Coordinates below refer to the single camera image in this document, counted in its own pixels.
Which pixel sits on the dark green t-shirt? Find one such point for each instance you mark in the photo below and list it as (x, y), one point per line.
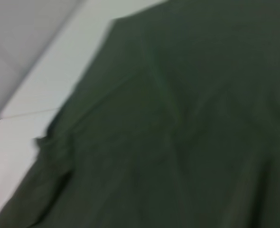
(166, 118)

